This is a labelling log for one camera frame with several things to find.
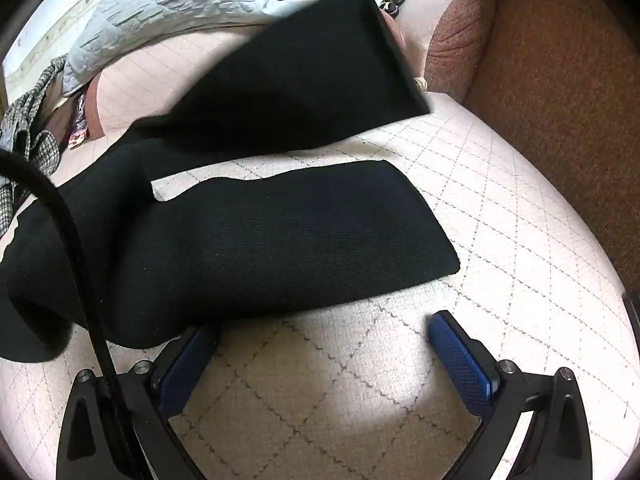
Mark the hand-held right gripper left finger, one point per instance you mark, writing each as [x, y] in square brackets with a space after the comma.
[187, 370]

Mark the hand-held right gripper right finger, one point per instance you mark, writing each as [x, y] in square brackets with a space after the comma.
[465, 360]

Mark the black pants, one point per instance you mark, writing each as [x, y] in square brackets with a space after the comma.
[250, 240]

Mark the pink quilted sofa seat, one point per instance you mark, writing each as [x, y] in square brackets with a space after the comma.
[325, 385]

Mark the colourful snack packet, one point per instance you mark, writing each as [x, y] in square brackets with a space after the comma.
[77, 135]

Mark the small cream knot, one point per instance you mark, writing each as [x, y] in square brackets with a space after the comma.
[419, 83]

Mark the pink sofa back cushion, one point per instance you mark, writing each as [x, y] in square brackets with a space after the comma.
[165, 75]

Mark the houndstooth jacket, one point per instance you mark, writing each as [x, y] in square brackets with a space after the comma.
[30, 105]

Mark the maroon and pink sofa armrest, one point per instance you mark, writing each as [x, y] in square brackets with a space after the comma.
[460, 35]

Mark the small black and yellow object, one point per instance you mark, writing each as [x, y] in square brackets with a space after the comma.
[392, 5]

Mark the grey quilted blanket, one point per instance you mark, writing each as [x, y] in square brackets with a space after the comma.
[165, 5]

